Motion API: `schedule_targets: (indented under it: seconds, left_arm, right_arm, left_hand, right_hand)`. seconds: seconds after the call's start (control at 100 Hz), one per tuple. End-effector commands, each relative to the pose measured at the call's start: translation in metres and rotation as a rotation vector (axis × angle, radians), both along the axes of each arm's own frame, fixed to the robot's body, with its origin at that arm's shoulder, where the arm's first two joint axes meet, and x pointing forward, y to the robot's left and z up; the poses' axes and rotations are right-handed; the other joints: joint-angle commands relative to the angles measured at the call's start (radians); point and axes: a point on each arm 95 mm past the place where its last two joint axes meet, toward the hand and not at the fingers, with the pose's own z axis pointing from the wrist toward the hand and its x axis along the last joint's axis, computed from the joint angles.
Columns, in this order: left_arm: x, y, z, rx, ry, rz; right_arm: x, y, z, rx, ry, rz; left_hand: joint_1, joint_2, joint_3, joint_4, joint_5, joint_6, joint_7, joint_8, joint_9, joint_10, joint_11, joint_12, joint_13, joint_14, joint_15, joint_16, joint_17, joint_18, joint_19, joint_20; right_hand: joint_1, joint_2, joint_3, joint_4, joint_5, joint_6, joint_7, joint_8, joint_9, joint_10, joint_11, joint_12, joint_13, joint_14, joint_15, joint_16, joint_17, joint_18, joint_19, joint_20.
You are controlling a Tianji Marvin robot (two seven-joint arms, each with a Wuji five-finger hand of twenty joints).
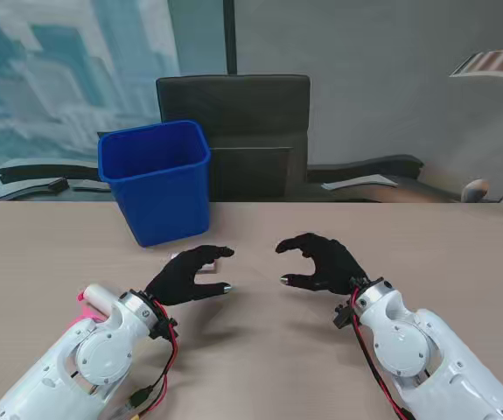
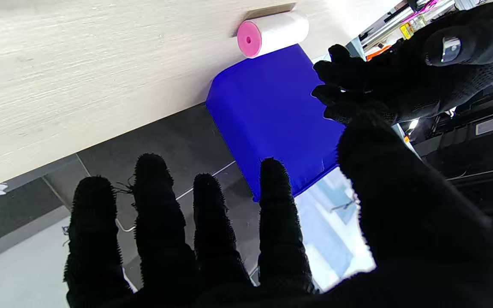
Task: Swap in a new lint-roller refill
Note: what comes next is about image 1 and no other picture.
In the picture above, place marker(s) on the white paper sheet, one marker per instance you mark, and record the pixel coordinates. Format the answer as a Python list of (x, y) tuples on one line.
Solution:
[(360, 181)]

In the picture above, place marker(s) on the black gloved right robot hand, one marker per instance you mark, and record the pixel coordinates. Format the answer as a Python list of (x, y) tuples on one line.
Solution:
[(334, 267)]

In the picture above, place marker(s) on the dark curved low platform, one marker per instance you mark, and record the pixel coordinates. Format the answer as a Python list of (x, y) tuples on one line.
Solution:
[(37, 172), (365, 164)]

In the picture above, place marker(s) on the round beige knob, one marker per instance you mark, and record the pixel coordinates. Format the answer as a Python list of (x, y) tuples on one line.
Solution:
[(475, 190)]

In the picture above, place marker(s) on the used white lint roll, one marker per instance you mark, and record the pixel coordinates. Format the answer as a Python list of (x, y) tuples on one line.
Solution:
[(102, 297)]

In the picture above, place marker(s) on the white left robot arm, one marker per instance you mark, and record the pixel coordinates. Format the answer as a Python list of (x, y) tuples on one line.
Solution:
[(98, 359)]

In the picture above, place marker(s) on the blue plastic bin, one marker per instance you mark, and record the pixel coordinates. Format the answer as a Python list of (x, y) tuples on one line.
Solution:
[(159, 192)]

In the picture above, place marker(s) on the small black box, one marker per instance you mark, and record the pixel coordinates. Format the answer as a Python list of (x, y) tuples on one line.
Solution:
[(57, 185)]

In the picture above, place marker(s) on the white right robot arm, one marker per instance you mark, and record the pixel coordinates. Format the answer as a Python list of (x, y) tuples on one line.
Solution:
[(408, 341)]

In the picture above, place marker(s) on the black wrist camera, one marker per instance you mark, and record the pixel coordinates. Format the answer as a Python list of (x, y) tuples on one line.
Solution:
[(343, 317), (163, 328)]

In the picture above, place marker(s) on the black office chair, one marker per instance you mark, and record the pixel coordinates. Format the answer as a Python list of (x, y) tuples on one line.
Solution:
[(233, 105)]

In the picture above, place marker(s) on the new white lint refill roll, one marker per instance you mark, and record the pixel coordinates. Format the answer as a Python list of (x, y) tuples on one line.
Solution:
[(211, 268)]

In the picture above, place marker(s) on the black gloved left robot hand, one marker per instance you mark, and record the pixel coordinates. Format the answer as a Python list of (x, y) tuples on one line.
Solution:
[(176, 280)]

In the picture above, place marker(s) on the curved wooden shelf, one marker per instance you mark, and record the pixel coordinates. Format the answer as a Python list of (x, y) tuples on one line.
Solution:
[(496, 65)]

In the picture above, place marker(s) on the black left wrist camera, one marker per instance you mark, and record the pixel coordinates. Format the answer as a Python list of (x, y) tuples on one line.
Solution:
[(163, 328)]

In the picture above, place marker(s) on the black window post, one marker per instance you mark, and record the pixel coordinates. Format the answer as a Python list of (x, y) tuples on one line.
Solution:
[(230, 35)]

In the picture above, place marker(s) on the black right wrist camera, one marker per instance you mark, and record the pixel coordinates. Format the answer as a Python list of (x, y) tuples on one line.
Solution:
[(343, 317)]

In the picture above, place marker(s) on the grey paper sheet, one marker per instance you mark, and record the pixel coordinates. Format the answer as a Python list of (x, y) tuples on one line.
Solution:
[(91, 186)]

